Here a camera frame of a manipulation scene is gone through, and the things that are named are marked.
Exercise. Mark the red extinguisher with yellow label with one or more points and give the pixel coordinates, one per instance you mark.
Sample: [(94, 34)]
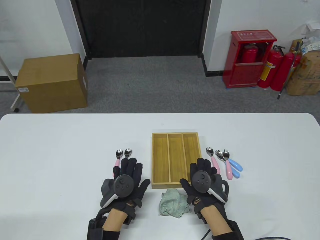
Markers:
[(268, 70)]

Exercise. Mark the worn printed cardboard box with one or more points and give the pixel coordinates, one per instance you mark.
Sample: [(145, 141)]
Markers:
[(307, 77)]

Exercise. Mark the plain brown cardboard box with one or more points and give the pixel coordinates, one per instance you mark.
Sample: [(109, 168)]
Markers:
[(50, 82)]

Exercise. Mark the red fire extinguisher cabinet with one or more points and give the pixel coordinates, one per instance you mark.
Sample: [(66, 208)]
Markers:
[(245, 75)]

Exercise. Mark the person's left forearm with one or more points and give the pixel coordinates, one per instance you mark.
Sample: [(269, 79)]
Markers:
[(112, 221)]

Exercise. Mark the person's left hand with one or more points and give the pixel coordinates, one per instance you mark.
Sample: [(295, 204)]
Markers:
[(137, 172)]

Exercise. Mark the black stick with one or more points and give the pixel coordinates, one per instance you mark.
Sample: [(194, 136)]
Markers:
[(280, 92)]

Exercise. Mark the white metal stand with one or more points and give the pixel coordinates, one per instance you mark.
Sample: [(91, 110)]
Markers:
[(15, 100)]

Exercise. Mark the red fire extinguisher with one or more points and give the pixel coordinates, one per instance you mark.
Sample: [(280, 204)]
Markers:
[(282, 72), (250, 53)]

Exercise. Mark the green fish scale cleaning cloth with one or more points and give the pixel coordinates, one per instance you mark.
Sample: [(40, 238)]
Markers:
[(172, 202)]

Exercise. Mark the wooden cutlery tray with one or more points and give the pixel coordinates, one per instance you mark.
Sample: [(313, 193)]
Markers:
[(175, 160)]

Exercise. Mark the white plastic bags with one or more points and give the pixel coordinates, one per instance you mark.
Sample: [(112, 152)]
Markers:
[(311, 42)]

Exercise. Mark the black door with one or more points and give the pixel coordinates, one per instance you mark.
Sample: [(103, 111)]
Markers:
[(142, 27)]

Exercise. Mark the black round controller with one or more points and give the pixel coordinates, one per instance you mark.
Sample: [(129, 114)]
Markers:
[(123, 186), (201, 181)]

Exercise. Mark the person's right hand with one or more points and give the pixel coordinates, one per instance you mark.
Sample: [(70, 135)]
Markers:
[(190, 193)]

